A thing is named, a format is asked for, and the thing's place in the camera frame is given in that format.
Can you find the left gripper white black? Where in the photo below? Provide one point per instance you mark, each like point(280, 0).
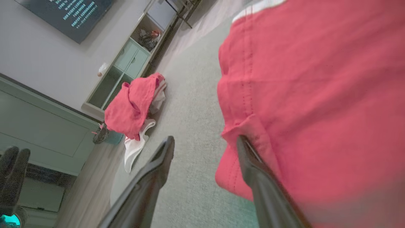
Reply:
point(12, 218)

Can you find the black metal frame table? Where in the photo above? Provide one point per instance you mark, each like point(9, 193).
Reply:
point(178, 14)

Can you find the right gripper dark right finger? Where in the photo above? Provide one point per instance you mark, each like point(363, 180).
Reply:
point(265, 196)

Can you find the red white basketball jersey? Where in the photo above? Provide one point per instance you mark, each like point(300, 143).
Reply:
point(126, 107)

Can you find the dark bundle with red item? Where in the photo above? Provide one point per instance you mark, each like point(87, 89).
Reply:
point(148, 39)

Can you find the pale green panelled cabinet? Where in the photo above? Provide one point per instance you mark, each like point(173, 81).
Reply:
point(41, 126)

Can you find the dark small basket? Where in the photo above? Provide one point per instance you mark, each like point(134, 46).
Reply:
point(100, 134)

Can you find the dark wall screen with text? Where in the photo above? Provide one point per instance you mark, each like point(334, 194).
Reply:
point(69, 15)

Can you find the small white figure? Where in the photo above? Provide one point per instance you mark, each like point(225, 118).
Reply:
point(102, 69)

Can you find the red shorts white waistband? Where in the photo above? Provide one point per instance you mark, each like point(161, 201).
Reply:
point(316, 95)

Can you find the pale green shelf cabinet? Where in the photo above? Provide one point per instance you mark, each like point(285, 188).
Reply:
point(129, 60)

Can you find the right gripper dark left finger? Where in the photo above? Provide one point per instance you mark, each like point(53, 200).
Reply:
point(148, 177)

